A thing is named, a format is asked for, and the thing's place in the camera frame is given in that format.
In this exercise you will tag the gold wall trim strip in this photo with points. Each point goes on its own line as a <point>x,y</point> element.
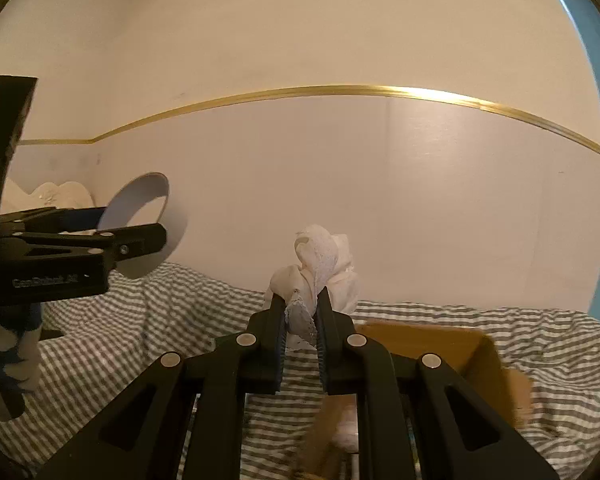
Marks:
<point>330,89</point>

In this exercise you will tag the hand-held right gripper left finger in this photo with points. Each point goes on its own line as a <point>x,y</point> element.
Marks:
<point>267,345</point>

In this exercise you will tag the grey tape roll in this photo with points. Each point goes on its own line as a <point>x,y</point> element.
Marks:
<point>140,200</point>

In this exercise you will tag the white cloth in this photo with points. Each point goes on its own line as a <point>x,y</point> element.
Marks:
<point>330,270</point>

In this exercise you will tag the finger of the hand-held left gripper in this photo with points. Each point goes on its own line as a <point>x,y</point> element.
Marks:
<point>140,240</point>
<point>80,217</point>

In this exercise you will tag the grey checked bed sheet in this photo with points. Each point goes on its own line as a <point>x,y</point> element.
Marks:
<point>155,310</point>

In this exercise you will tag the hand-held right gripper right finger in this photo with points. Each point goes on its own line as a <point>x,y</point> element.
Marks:
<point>330,355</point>

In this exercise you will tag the white scalloped board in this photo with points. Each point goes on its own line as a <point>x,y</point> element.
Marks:
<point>65,195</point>

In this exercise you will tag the brown cardboard box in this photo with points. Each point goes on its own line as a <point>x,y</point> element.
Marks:
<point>430,340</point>

